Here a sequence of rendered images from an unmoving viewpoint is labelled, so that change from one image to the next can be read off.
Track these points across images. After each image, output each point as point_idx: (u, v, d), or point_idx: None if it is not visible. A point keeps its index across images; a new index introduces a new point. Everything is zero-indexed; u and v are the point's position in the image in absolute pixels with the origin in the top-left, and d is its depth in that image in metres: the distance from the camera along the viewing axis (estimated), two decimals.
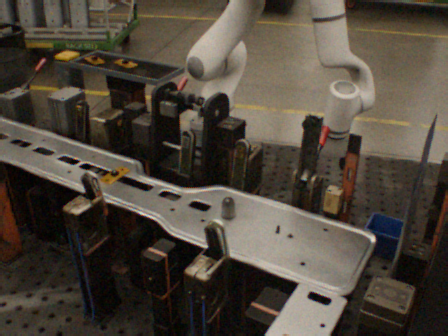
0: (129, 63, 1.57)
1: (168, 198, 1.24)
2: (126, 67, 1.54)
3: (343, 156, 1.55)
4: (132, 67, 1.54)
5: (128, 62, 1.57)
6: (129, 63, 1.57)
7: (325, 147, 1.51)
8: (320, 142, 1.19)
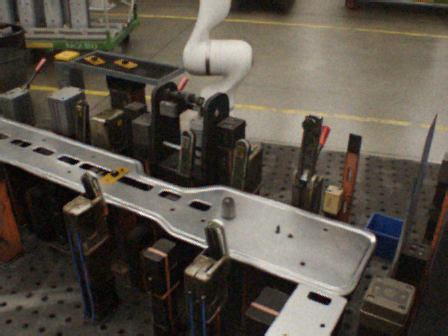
0: (129, 63, 1.57)
1: (168, 198, 1.24)
2: (126, 67, 1.54)
3: None
4: (132, 67, 1.54)
5: (128, 62, 1.57)
6: (129, 63, 1.57)
7: None
8: (320, 142, 1.19)
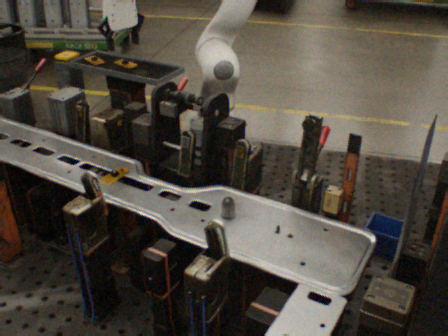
0: (129, 63, 1.57)
1: (168, 198, 1.24)
2: (126, 67, 1.54)
3: (135, 23, 1.52)
4: (132, 67, 1.54)
5: (128, 62, 1.57)
6: (129, 63, 1.57)
7: (116, 13, 1.45)
8: (320, 142, 1.19)
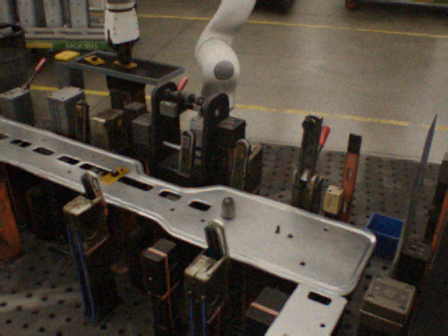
0: (129, 63, 1.57)
1: (168, 198, 1.24)
2: (126, 67, 1.54)
3: (136, 36, 1.54)
4: (132, 67, 1.54)
5: (128, 62, 1.57)
6: (129, 63, 1.57)
7: (118, 26, 1.47)
8: (320, 142, 1.19)
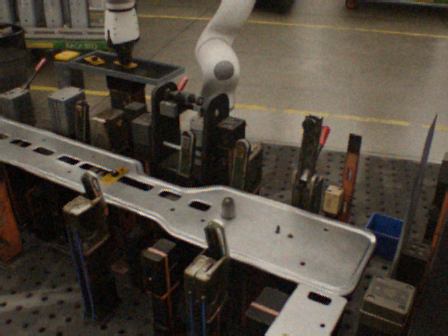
0: (129, 63, 1.57)
1: (168, 198, 1.24)
2: (126, 67, 1.54)
3: (136, 36, 1.54)
4: (132, 67, 1.54)
5: (128, 62, 1.57)
6: (129, 63, 1.57)
7: (118, 26, 1.47)
8: (320, 142, 1.19)
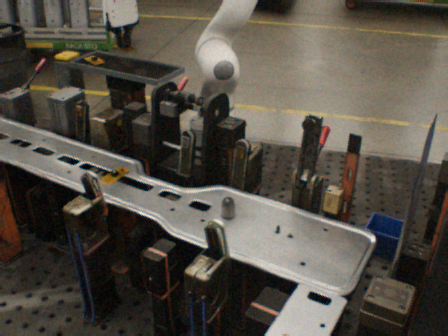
0: (128, 47, 1.54)
1: (168, 198, 1.24)
2: (125, 51, 1.51)
3: (135, 20, 1.51)
4: (131, 51, 1.52)
5: (127, 46, 1.54)
6: (128, 47, 1.54)
7: (116, 9, 1.45)
8: (320, 142, 1.19)
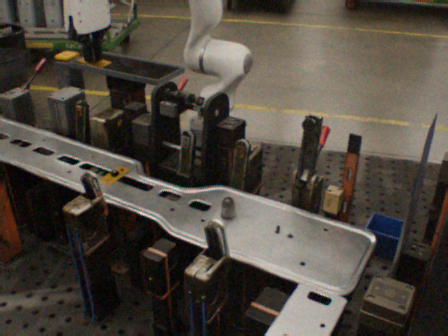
0: (99, 61, 1.15)
1: (168, 198, 1.24)
2: (97, 67, 1.12)
3: (107, 23, 1.12)
4: (105, 66, 1.12)
5: (98, 59, 1.14)
6: (99, 61, 1.15)
7: (84, 10, 1.05)
8: (320, 142, 1.19)
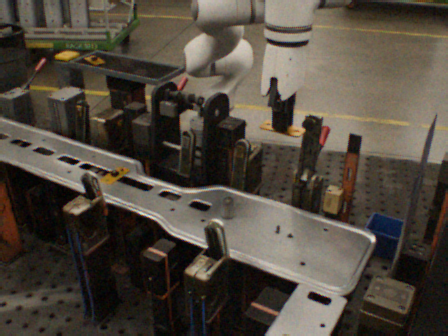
0: (289, 127, 0.97)
1: (168, 198, 1.24)
2: (294, 136, 0.94)
3: (302, 83, 0.94)
4: (302, 134, 0.95)
5: (287, 125, 0.96)
6: (288, 127, 0.97)
7: (291, 71, 0.87)
8: (320, 142, 1.19)
